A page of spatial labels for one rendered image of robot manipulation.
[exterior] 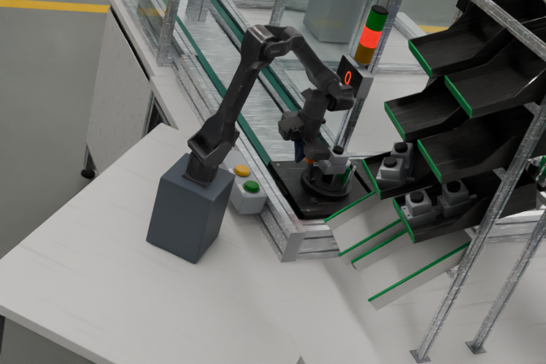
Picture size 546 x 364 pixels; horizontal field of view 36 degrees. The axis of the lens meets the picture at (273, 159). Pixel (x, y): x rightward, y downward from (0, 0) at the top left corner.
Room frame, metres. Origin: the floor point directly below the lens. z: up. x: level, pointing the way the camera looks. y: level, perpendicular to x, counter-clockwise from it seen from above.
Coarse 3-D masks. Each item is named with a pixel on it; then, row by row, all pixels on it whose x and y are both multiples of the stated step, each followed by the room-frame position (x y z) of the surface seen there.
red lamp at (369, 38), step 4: (364, 28) 2.15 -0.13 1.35; (368, 28) 2.14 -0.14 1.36; (364, 32) 2.14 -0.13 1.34; (368, 32) 2.14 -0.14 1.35; (372, 32) 2.13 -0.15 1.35; (376, 32) 2.14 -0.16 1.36; (380, 32) 2.15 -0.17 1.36; (364, 36) 2.14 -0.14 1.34; (368, 36) 2.14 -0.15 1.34; (372, 36) 2.14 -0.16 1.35; (376, 36) 2.14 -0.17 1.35; (360, 40) 2.15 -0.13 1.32; (364, 40) 2.14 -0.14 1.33; (368, 40) 2.14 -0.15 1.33; (372, 40) 2.14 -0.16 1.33; (376, 40) 2.14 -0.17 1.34; (364, 44) 2.14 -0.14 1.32; (368, 44) 2.13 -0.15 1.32; (372, 44) 2.14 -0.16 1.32; (376, 44) 2.15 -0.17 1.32
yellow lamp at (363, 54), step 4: (360, 44) 2.15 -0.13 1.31; (360, 48) 2.14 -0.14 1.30; (364, 48) 2.14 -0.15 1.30; (368, 48) 2.14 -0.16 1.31; (372, 48) 2.14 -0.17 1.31; (356, 52) 2.15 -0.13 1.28; (360, 52) 2.14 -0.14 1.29; (364, 52) 2.13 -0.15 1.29; (368, 52) 2.14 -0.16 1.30; (372, 52) 2.14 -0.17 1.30; (356, 56) 2.14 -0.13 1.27; (360, 56) 2.14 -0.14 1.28; (364, 56) 2.13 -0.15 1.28; (368, 56) 2.14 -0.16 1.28; (372, 56) 2.15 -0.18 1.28; (360, 60) 2.14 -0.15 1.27; (364, 60) 2.14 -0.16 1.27; (368, 60) 2.14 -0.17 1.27
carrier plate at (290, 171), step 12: (276, 168) 1.95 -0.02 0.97; (288, 168) 1.96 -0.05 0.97; (300, 168) 1.98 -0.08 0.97; (276, 180) 1.92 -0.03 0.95; (288, 180) 1.91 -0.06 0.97; (288, 192) 1.86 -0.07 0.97; (300, 192) 1.87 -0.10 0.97; (360, 192) 1.96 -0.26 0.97; (300, 204) 1.81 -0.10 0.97; (324, 204) 1.85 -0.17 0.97; (336, 204) 1.87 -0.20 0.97; (348, 204) 1.88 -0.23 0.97; (300, 216) 1.78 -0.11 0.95; (312, 216) 1.78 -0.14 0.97; (324, 216) 1.80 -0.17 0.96
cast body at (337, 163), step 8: (336, 152) 1.92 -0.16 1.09; (344, 152) 1.94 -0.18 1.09; (320, 160) 1.93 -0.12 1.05; (328, 160) 1.92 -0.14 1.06; (336, 160) 1.91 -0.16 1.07; (344, 160) 1.93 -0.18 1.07; (320, 168) 1.92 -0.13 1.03; (328, 168) 1.90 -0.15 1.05; (336, 168) 1.92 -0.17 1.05; (344, 168) 1.93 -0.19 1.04
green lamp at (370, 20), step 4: (372, 12) 2.14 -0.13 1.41; (368, 16) 2.15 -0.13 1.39; (372, 16) 2.14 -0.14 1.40; (376, 16) 2.14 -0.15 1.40; (380, 16) 2.14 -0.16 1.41; (384, 16) 2.14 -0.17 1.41; (368, 20) 2.15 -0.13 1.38; (372, 20) 2.14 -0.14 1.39; (376, 20) 2.13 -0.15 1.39; (380, 20) 2.14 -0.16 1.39; (384, 20) 2.15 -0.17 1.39; (368, 24) 2.14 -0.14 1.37; (372, 24) 2.14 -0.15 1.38; (376, 24) 2.14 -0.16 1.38; (380, 24) 2.14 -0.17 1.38; (372, 28) 2.14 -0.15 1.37; (376, 28) 2.14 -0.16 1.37; (380, 28) 2.14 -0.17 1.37
